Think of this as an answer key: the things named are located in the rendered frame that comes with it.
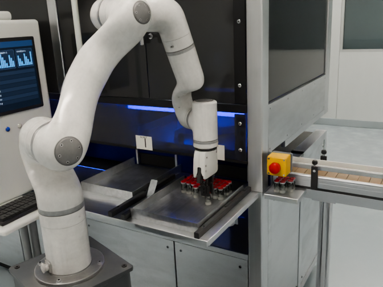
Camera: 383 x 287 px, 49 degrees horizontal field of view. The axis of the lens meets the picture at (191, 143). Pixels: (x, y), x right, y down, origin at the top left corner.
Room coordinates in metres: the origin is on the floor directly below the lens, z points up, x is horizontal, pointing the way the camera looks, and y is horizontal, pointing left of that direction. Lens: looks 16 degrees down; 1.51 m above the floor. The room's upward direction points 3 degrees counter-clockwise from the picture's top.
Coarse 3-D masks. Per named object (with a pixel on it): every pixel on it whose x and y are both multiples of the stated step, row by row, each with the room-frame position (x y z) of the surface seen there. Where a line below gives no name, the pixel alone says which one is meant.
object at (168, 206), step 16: (160, 192) 1.43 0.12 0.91; (176, 192) 1.48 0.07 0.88; (144, 208) 1.34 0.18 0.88; (160, 208) 1.34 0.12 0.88; (176, 208) 1.33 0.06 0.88; (192, 208) 1.33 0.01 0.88; (208, 208) 1.32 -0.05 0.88; (160, 224) 1.22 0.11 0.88; (176, 224) 1.19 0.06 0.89; (192, 224) 1.16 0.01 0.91
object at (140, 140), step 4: (136, 136) 1.73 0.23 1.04; (140, 136) 1.72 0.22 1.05; (144, 136) 1.71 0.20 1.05; (136, 140) 1.73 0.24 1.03; (140, 140) 1.72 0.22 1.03; (144, 140) 1.71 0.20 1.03; (148, 140) 1.70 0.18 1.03; (136, 144) 1.73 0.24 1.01; (140, 144) 1.72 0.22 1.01; (144, 144) 1.71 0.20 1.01; (148, 144) 1.70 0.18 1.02; (140, 148) 1.72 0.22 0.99; (144, 148) 1.71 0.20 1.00; (148, 148) 1.70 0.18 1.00; (152, 148) 1.69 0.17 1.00
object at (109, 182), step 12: (120, 168) 1.76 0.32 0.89; (132, 168) 1.79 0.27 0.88; (144, 168) 1.78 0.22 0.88; (156, 168) 1.77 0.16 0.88; (180, 168) 1.71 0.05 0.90; (84, 180) 1.57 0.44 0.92; (96, 180) 1.63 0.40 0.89; (108, 180) 1.65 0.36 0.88; (120, 180) 1.64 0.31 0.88; (132, 180) 1.63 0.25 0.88; (144, 180) 1.63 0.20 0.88; (96, 192) 1.52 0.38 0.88; (108, 192) 1.48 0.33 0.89; (120, 192) 1.45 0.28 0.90; (132, 192) 1.42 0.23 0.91
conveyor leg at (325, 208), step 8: (320, 200) 1.45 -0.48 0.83; (320, 208) 1.47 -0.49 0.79; (328, 208) 1.45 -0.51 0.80; (320, 216) 1.47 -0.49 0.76; (328, 216) 1.45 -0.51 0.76; (320, 224) 1.47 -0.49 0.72; (328, 224) 1.45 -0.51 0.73; (320, 232) 1.46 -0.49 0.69; (328, 232) 1.45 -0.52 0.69; (320, 240) 1.46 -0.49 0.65; (328, 240) 1.46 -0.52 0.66; (320, 248) 1.46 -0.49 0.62; (328, 248) 1.46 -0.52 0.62; (320, 256) 1.46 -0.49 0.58; (328, 256) 1.46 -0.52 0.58; (320, 264) 1.46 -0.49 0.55; (328, 264) 1.46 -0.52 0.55; (320, 272) 1.46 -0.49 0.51; (328, 272) 1.46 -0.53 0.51; (320, 280) 1.46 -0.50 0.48; (328, 280) 1.46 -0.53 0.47
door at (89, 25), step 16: (64, 0) 1.92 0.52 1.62; (80, 0) 1.87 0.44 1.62; (96, 0) 1.82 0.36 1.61; (64, 16) 1.92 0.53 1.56; (80, 16) 1.87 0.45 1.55; (64, 32) 1.93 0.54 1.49; (64, 48) 1.94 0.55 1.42; (144, 48) 1.70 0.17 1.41; (128, 64) 1.75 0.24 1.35; (144, 64) 1.71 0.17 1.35; (112, 80) 1.80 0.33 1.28; (128, 80) 1.75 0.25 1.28; (144, 80) 1.71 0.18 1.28; (128, 96) 1.76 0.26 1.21; (144, 96) 1.71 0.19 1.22
